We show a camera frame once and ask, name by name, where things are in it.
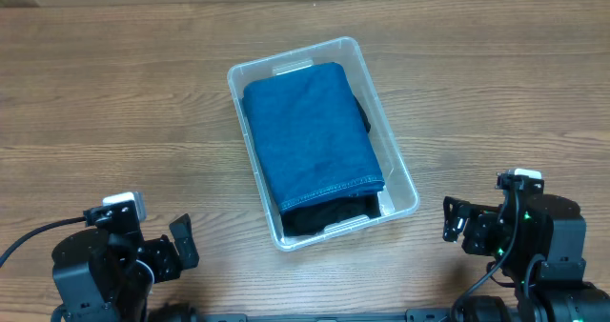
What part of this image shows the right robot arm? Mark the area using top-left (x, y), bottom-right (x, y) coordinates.
top-left (443, 192), bottom-right (609, 321)

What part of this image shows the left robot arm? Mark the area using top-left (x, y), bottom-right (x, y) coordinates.
top-left (51, 211), bottom-right (199, 321)

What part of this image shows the black cloth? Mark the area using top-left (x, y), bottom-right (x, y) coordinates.
top-left (281, 194), bottom-right (381, 237)
top-left (354, 97), bottom-right (371, 133)

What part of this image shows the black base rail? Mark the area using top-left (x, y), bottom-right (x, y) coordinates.
top-left (146, 303), bottom-right (451, 322)

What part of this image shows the blue denim cloth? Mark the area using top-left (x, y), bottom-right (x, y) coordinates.
top-left (242, 62), bottom-right (385, 213)

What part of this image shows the clear plastic storage bin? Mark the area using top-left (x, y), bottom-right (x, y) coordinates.
top-left (227, 37), bottom-right (420, 252)

